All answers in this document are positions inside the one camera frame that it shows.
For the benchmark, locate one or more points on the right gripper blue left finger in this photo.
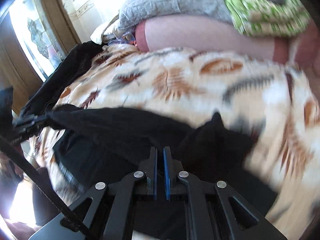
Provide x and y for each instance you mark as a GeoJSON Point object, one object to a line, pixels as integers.
{"type": "Point", "coordinates": [151, 173]}

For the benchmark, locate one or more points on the black garment on bed edge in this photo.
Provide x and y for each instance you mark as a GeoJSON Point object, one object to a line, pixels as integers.
{"type": "Point", "coordinates": [75, 65]}

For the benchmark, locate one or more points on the green patterned folded cloth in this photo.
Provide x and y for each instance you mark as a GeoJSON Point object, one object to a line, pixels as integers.
{"type": "Point", "coordinates": [277, 18]}

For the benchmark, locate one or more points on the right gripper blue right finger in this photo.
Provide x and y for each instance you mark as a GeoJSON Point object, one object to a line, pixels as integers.
{"type": "Point", "coordinates": [170, 176]}

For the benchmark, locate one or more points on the leaf pattern fleece blanket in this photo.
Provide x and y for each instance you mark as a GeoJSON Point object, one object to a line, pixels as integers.
{"type": "Point", "coordinates": [187, 85]}

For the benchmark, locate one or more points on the black pants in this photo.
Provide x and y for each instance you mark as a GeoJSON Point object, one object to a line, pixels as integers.
{"type": "Point", "coordinates": [106, 151]}

